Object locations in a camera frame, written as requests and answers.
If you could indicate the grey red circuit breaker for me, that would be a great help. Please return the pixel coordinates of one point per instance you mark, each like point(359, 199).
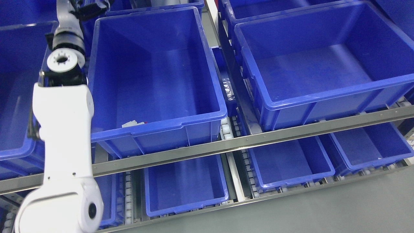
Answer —
point(133, 123)

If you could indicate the rear blue bin right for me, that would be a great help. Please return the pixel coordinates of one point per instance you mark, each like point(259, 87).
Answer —
point(239, 11)

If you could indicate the large blue bin right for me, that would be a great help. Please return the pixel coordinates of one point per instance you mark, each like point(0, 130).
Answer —
point(324, 63)

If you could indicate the lower blue bin far right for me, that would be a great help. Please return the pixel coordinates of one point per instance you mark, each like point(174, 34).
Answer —
point(372, 146)

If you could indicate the large blue bin left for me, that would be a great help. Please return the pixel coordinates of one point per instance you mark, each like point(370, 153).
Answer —
point(22, 50)

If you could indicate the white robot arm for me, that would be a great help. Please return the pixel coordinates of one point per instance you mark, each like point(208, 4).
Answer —
point(69, 199)

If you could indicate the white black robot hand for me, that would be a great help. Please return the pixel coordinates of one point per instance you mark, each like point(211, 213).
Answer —
point(87, 13)

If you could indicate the lower blue bin right-centre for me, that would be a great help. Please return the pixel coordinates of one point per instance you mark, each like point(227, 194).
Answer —
point(290, 163)

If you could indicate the lower blue bin centre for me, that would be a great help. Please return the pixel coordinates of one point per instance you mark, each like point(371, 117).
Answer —
point(184, 186)

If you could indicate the large blue bin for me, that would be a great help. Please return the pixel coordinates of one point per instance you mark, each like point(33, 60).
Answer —
point(154, 66)
point(22, 50)
point(324, 63)

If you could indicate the rear blue bin centre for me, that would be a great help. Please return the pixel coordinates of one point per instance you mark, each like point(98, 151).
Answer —
point(126, 6)

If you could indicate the large blue bin centre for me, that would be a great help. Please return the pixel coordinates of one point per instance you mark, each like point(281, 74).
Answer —
point(154, 66)

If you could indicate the lower blue bin left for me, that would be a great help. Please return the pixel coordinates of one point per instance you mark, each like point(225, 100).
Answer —
point(112, 188)

